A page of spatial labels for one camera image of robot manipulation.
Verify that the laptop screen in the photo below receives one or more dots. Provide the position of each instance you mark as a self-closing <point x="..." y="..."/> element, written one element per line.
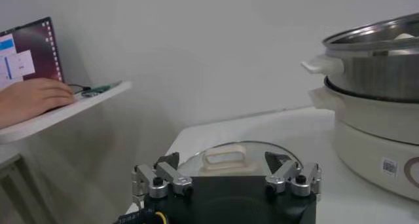
<point x="36" y="48"/>

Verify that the white steamed baozi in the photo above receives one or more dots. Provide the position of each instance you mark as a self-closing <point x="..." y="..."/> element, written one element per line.
<point x="404" y="36"/>

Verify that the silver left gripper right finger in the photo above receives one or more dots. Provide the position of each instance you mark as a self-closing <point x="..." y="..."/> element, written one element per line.
<point x="288" y="179"/>

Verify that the cream electric cooker pot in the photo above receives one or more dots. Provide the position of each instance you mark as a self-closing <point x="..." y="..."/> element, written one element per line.
<point x="366" y="153"/>

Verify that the stainless steel steamer basket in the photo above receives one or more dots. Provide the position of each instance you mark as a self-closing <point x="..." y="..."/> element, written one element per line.
<point x="376" y="74"/>

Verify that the bare person hand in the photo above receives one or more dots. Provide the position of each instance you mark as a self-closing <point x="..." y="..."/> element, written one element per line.
<point x="32" y="97"/>

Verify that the white side table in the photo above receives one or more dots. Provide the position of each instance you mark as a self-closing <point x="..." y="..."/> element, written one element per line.
<point x="59" y="114"/>

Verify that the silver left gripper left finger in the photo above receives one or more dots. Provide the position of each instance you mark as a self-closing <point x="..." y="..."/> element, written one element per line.
<point x="163" y="179"/>

